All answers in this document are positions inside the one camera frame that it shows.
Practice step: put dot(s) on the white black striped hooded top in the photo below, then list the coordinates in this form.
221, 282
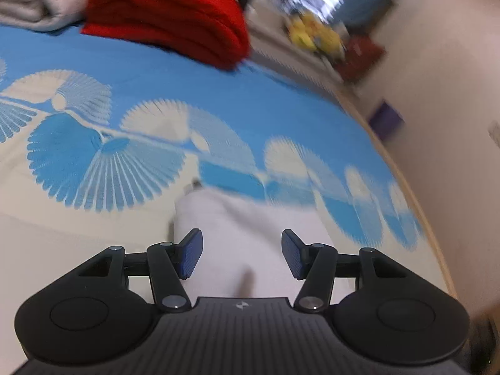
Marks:
250, 242

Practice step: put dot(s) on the purple box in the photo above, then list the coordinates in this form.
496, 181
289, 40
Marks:
386, 119

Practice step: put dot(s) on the folded white blanket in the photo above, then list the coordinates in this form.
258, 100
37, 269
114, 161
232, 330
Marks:
35, 0

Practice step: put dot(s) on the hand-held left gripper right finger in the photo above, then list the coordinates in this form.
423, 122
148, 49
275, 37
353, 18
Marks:
293, 254

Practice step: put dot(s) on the dark red cushion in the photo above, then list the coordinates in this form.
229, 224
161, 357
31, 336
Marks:
361, 56

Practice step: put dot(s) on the folded red blanket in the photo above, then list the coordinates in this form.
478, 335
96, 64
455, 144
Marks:
168, 15

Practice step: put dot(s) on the white window ledge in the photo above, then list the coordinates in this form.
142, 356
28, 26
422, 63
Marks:
281, 56

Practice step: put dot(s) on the blue white patterned bed mat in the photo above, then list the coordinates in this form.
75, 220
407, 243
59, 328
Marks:
164, 132

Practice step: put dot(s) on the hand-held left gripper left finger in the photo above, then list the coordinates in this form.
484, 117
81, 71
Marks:
191, 254

